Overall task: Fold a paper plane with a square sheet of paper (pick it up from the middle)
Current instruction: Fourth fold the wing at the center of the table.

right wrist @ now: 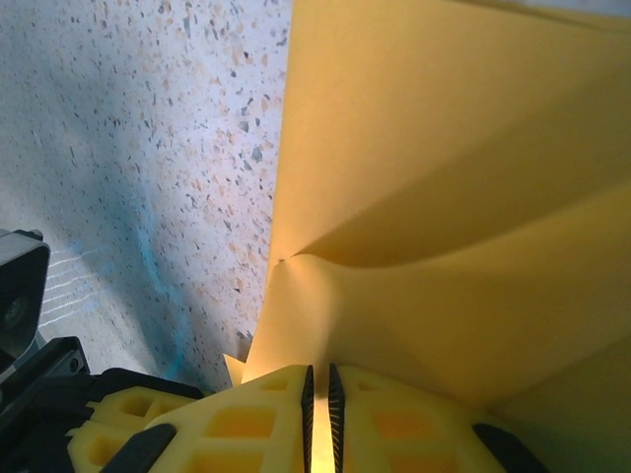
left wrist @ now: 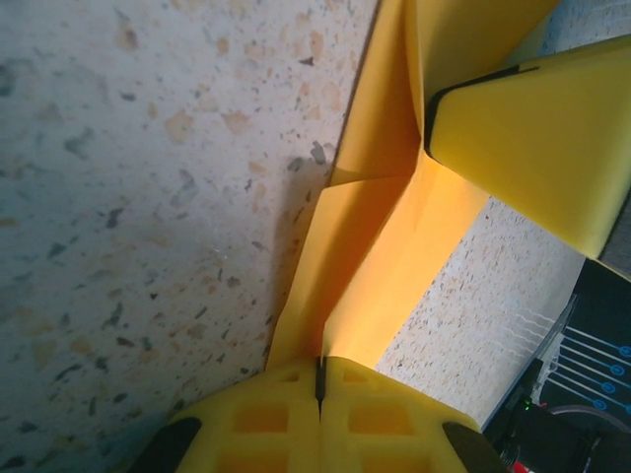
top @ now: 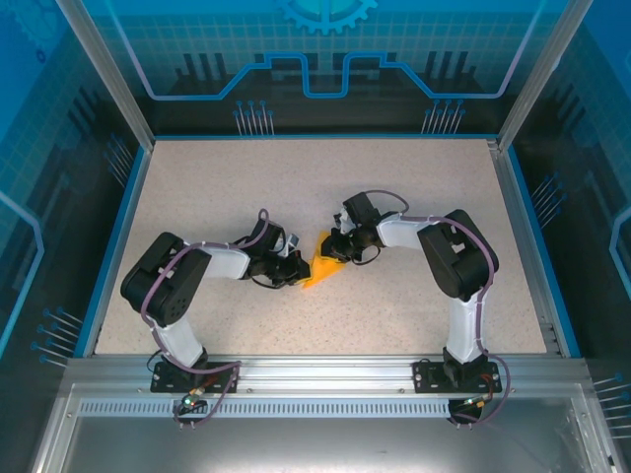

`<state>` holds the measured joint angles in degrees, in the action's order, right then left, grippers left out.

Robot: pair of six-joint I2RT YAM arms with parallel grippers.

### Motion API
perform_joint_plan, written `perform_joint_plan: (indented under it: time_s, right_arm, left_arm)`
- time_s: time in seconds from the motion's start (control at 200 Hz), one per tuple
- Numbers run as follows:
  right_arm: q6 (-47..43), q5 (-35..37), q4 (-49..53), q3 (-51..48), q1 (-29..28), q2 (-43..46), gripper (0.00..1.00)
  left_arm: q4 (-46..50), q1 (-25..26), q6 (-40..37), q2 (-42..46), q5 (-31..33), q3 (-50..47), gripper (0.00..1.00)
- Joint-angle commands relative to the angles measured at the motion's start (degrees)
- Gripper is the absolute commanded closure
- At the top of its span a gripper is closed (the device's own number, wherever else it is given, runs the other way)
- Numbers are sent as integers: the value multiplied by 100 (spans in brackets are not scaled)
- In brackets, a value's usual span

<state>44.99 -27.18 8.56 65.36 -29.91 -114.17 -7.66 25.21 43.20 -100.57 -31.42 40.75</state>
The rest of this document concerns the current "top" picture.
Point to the yellow cloth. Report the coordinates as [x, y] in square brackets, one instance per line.
[323, 273]

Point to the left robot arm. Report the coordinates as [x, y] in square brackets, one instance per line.
[165, 286]

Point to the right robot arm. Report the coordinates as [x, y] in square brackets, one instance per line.
[458, 256]

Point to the blue table edge strip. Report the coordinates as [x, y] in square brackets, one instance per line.
[540, 246]
[116, 246]

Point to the metal tray panel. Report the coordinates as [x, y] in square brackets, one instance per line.
[320, 443]

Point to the aluminium frame rail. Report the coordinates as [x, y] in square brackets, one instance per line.
[320, 374]

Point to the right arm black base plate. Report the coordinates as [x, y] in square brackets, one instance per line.
[424, 377]

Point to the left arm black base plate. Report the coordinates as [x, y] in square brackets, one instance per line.
[160, 382]

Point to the aluminium side rail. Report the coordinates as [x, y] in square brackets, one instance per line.
[523, 246]

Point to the aluminium frame post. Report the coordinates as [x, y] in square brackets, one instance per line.
[539, 74]
[111, 74]

